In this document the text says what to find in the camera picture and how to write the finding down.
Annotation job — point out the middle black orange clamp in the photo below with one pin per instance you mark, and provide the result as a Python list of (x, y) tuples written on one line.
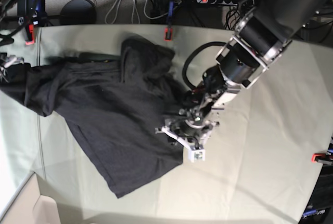
[(168, 29)]

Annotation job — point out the black t-shirt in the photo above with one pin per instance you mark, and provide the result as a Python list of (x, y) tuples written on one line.
[(111, 107)]

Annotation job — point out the right black orange clamp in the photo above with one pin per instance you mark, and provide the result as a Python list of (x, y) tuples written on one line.
[(323, 158)]

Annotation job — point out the cardboard box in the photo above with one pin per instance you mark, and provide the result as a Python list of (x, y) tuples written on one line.
[(28, 205)]

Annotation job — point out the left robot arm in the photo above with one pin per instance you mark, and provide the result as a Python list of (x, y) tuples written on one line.
[(259, 39)]

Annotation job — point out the round black stool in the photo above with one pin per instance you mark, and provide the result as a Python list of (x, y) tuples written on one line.
[(77, 12)]

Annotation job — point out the left black orange clamp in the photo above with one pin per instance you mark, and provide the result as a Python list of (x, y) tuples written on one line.
[(24, 8)]

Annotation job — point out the black orange clamp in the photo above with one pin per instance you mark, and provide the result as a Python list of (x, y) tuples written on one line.
[(24, 8), (323, 158), (168, 29)]

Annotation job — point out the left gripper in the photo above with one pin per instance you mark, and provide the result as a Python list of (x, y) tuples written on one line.
[(191, 134)]

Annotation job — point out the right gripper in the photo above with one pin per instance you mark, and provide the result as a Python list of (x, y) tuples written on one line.
[(6, 62)]

